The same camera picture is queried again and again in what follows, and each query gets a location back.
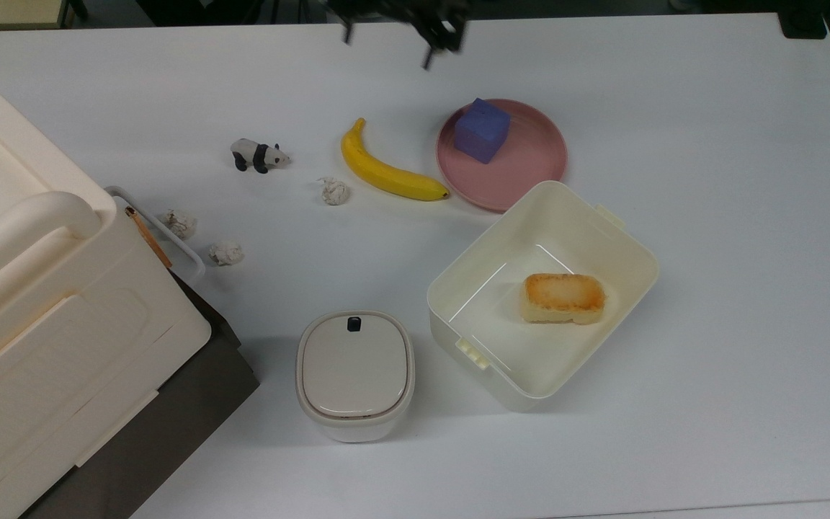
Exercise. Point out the yellow banana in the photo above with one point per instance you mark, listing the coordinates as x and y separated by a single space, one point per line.
379 173

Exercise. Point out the large cream storage box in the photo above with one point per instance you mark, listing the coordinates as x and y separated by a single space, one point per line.
55 339

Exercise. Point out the toasted bread piece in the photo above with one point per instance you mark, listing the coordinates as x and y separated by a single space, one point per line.
563 297

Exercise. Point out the small lidded beige bin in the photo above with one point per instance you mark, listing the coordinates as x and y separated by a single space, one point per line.
354 371

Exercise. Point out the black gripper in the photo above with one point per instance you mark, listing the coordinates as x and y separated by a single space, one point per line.
429 14

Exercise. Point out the open cream plastic container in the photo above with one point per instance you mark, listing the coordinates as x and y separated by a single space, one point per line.
501 346

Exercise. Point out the panda figurine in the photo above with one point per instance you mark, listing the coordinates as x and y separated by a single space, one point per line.
256 153

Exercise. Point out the pink plate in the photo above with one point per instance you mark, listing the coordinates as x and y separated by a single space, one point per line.
530 162

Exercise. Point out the blue cube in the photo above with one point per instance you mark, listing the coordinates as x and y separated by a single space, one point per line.
482 131

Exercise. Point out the crumpled white paper ball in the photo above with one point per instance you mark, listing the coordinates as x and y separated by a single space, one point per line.
226 253
333 192
179 224

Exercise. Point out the black table clamp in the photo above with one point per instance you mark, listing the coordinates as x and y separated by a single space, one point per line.
802 21

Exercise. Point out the orange tape strip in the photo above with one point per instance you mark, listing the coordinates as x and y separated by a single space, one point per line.
148 238

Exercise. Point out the wooden desk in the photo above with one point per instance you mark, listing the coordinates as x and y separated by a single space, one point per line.
4 13

